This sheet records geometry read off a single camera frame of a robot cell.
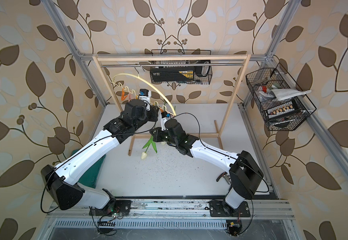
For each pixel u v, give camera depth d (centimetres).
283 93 64
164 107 68
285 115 67
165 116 69
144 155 77
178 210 75
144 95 62
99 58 56
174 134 60
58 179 40
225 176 83
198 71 87
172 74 85
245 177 43
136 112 54
